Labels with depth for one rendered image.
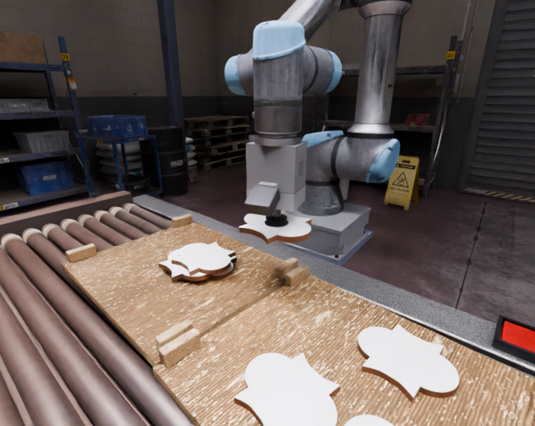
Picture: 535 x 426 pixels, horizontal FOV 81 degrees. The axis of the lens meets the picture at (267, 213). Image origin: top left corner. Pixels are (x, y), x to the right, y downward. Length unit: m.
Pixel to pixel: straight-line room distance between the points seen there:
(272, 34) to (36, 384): 0.58
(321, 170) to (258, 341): 0.53
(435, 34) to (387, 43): 4.33
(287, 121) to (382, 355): 0.36
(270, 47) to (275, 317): 0.42
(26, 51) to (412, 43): 4.71
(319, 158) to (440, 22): 4.42
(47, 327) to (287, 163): 0.49
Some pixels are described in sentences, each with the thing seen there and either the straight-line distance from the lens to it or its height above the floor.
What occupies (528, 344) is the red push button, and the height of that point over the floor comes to 0.93.
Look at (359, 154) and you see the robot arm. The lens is 0.83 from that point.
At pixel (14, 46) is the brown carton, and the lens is 4.60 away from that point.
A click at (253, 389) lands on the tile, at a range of 0.45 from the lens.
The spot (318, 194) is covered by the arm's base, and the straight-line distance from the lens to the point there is 0.91.
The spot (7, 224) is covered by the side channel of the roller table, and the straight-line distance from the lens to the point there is 1.16.
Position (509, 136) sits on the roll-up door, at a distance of 5.02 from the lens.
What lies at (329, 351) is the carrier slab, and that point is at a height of 0.94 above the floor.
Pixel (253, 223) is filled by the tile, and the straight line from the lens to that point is 0.55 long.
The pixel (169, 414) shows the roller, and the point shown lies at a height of 0.92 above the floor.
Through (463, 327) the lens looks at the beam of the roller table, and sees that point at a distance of 0.67.
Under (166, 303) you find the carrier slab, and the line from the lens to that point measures 0.62.
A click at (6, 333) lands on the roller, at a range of 0.71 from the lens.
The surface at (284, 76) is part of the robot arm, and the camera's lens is 0.48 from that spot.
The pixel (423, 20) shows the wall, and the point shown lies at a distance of 5.25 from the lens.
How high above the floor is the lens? 1.29
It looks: 21 degrees down
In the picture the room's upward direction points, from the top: straight up
